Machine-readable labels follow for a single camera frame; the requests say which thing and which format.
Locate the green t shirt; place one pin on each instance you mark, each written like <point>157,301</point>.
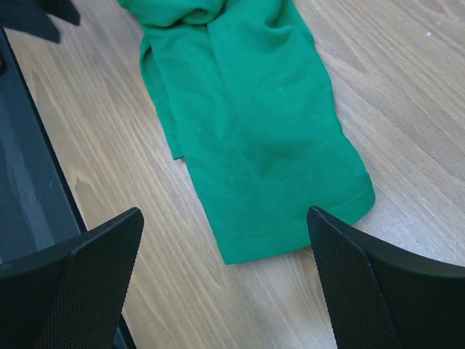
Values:
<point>245,100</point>

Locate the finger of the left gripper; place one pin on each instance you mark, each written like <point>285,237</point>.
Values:
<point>33,17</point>

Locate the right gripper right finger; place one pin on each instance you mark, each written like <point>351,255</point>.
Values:
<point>381,296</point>

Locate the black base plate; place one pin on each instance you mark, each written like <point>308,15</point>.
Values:
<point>37,207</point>

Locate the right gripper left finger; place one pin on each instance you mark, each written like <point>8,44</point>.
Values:
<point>71,295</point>

